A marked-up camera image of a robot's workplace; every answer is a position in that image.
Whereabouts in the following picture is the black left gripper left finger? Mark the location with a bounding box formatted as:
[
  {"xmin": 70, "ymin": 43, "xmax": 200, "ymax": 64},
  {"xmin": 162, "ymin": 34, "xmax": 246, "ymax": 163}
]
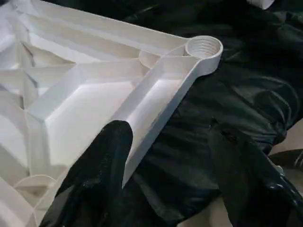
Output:
[{"xmin": 38, "ymin": 120, "xmax": 134, "ymax": 227}]

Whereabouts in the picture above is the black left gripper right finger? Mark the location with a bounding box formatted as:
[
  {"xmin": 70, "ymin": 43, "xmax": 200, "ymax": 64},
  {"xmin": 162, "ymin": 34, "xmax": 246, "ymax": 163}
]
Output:
[{"xmin": 205, "ymin": 117, "xmax": 303, "ymax": 227}]

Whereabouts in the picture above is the black plastic mat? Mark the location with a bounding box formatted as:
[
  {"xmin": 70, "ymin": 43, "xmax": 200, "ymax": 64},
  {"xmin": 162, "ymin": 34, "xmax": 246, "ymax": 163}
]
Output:
[{"xmin": 42, "ymin": 0, "xmax": 303, "ymax": 227}]

